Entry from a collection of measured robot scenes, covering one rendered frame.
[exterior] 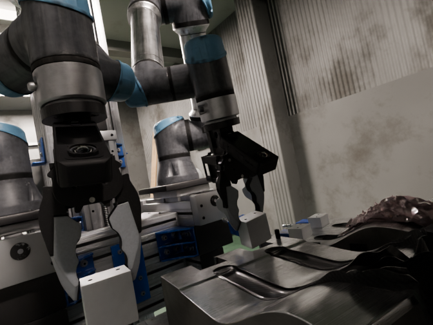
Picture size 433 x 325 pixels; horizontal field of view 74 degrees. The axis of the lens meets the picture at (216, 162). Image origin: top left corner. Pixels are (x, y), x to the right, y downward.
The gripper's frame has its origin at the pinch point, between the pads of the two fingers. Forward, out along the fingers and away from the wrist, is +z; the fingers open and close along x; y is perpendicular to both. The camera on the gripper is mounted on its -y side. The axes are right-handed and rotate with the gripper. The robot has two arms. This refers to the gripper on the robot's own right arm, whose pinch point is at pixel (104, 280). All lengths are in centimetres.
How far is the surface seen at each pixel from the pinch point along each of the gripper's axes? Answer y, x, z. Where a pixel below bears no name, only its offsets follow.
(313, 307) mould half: -19.2, -11.6, 1.5
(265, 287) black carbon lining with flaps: -2.4, -19.3, 7.1
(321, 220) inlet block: 18, -55, 8
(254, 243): 10.2, -27.5, 4.9
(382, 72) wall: 116, -284, -76
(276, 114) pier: 230, -246, -68
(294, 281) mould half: -5.0, -22.3, 6.7
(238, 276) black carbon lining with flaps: 3.5, -18.9, 6.9
